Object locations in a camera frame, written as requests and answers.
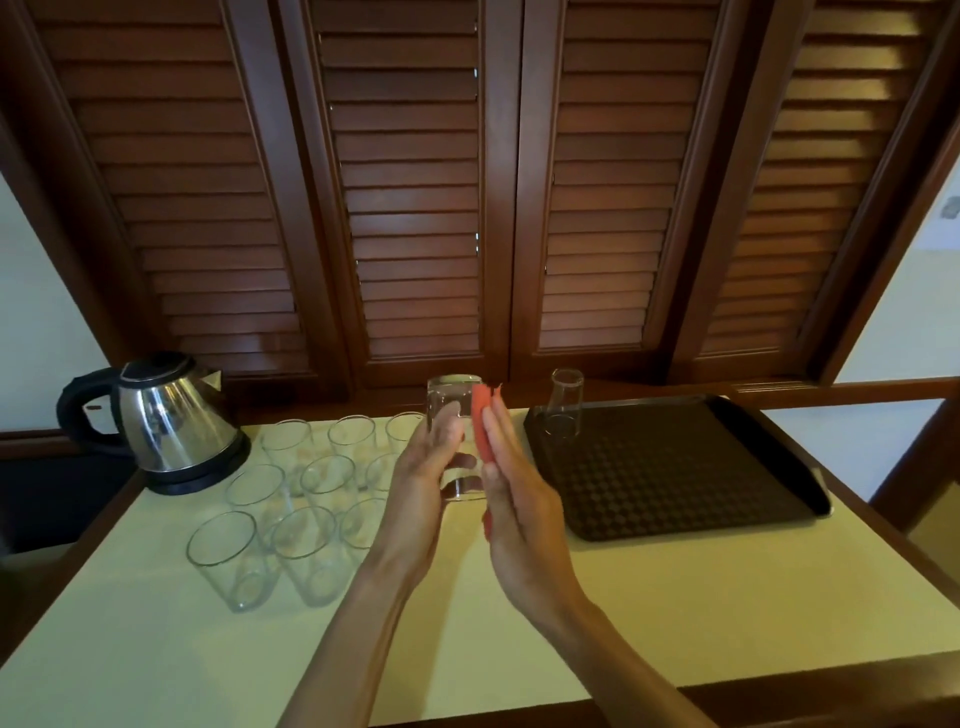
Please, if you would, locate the person's right hand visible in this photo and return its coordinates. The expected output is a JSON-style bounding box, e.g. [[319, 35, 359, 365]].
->
[[479, 393, 595, 633]]

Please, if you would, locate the group of clear glasses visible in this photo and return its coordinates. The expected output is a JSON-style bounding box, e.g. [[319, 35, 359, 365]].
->
[[185, 410, 429, 613]]

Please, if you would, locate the dark brown textured tray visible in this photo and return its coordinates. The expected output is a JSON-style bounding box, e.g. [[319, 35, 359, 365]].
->
[[522, 395, 834, 544]]

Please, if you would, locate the brown wooden door frame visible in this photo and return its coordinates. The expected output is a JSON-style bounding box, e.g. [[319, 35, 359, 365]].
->
[[869, 401, 960, 535]]

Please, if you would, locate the brown wooden wall rail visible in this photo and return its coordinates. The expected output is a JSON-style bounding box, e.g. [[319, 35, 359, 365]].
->
[[731, 376, 960, 412]]

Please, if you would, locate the red cloth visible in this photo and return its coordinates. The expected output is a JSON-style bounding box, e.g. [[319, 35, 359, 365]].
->
[[470, 381, 505, 543]]

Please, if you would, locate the white paper notice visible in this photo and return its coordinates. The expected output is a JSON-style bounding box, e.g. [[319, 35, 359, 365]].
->
[[911, 161, 960, 253]]

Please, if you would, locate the steel electric kettle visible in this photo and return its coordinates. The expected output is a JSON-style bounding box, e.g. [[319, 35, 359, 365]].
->
[[143, 434, 253, 497], [56, 350, 253, 497]]

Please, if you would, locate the person's left hand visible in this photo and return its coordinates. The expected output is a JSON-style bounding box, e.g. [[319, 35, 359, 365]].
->
[[371, 401, 481, 590]]

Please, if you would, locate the brown louvered wooden shutter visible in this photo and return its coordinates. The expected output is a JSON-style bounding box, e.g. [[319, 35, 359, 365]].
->
[[0, 0, 352, 388], [667, 0, 960, 384], [275, 0, 523, 388], [509, 0, 778, 380]]

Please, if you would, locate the person's left forearm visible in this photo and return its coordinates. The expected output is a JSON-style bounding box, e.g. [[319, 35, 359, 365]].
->
[[278, 551, 414, 728]]

